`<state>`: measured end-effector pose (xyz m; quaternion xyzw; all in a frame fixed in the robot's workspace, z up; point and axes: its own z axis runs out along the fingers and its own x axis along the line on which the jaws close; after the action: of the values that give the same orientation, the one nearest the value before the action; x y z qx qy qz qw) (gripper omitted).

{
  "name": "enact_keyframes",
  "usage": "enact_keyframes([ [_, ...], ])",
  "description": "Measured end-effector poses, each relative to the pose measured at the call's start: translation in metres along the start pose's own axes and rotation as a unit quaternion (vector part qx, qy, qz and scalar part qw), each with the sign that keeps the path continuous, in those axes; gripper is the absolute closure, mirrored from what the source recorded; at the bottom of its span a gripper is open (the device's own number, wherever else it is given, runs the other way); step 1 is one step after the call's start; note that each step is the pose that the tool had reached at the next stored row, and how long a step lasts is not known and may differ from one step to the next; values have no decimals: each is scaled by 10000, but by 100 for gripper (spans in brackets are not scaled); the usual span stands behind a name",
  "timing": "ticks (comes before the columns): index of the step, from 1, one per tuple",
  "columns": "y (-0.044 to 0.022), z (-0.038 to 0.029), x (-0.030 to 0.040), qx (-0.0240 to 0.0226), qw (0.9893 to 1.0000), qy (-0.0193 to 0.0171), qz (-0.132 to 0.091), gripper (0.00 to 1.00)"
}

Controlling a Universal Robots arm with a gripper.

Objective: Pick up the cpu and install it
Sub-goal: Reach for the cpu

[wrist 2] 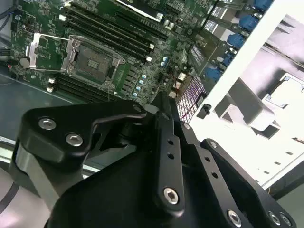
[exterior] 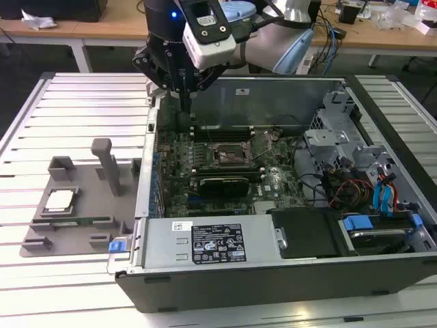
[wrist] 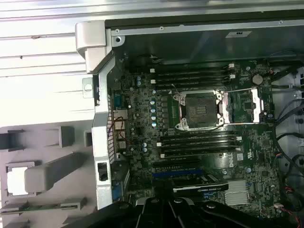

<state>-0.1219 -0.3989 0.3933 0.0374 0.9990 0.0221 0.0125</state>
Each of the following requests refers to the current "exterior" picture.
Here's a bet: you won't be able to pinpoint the metal drive cage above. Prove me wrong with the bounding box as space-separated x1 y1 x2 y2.
302 90 397 178

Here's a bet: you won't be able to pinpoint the silver power supply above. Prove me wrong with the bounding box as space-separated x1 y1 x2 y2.
142 217 285 271

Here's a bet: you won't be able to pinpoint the blue SATA wire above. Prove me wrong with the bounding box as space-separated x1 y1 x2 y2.
371 182 390 216
379 173 399 219

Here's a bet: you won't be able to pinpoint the wooden desk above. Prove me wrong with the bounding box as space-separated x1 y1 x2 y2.
0 0 437 74

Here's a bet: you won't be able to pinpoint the gray parts rack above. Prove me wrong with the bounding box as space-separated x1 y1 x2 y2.
18 137 143 259

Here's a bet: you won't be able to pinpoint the black box on desk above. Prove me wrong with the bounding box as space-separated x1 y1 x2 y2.
0 0 109 23

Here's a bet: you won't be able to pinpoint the silver chipset heatsink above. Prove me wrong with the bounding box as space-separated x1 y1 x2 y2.
254 200 274 216

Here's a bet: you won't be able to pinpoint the metal socket cover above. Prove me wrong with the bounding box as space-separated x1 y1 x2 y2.
250 131 275 161

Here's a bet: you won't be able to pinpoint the silver CPU with green edge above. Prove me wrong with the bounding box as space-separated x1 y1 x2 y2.
46 190 75 213

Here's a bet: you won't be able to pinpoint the black graphics card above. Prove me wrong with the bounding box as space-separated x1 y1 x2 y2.
197 175 251 199

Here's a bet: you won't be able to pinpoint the green motherboard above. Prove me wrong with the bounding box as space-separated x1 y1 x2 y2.
155 124 310 218

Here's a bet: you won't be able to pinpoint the crumpled white paper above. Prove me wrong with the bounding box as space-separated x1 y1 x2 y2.
20 8 58 31

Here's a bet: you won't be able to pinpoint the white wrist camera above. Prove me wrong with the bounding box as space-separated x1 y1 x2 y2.
182 0 237 69

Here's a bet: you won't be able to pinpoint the red yellow power wires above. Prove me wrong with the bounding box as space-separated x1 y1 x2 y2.
327 177 376 210

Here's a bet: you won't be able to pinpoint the clear plastic bags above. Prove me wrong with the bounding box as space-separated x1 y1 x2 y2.
371 1 424 31

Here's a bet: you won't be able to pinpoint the CPU socket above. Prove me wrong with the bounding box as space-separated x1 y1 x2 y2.
211 141 254 169

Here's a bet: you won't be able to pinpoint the white and red box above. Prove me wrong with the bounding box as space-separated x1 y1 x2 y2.
414 0 437 36

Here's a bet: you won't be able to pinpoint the black plastic drive shroud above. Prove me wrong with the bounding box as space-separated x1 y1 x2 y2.
266 207 350 260

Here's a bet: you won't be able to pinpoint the gray case release handle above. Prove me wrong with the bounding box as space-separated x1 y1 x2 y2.
146 80 171 100

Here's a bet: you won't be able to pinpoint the white power strip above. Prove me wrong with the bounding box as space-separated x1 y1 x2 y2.
296 51 317 75

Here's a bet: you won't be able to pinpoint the black cup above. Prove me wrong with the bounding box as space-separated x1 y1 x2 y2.
337 3 361 25

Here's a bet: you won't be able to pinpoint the blue disk carrier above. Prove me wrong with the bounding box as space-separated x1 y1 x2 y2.
341 212 425 256

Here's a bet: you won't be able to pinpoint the green RAM stick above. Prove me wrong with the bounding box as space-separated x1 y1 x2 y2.
32 215 115 227

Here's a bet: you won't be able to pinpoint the black open PC case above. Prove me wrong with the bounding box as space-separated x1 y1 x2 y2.
107 73 437 314

